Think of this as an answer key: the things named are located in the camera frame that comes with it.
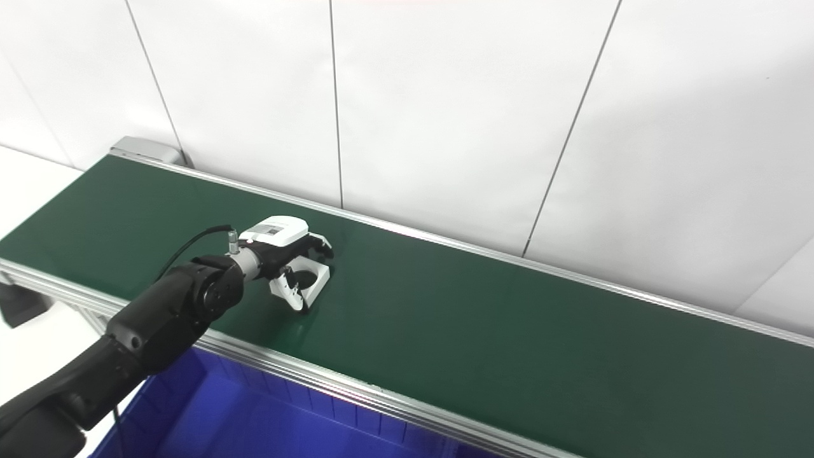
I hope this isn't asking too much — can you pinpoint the white and black left hand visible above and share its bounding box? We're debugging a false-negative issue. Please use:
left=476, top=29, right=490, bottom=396
left=239, top=216, right=335, bottom=311

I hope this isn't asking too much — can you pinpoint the white square part with hole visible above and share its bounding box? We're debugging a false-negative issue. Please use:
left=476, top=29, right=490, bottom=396
left=287, top=256, right=332, bottom=311

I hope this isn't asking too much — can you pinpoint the green conveyor belt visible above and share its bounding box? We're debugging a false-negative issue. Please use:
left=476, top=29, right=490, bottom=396
left=0, top=155, right=814, bottom=458
left=0, top=150, right=814, bottom=458

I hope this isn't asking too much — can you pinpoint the grey conveyor end housing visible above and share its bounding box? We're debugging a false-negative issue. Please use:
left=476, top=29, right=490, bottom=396
left=109, top=135, right=189, bottom=168

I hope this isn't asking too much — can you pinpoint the blue plastic bin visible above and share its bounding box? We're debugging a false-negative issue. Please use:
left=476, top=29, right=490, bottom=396
left=89, top=347, right=503, bottom=458

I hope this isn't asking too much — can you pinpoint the aluminium conveyor support leg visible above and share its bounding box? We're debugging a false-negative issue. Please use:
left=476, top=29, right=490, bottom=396
left=62, top=304, right=116, bottom=337

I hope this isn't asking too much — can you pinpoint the dark grey box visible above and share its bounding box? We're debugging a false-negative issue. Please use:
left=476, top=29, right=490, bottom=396
left=0, top=282, right=51, bottom=329

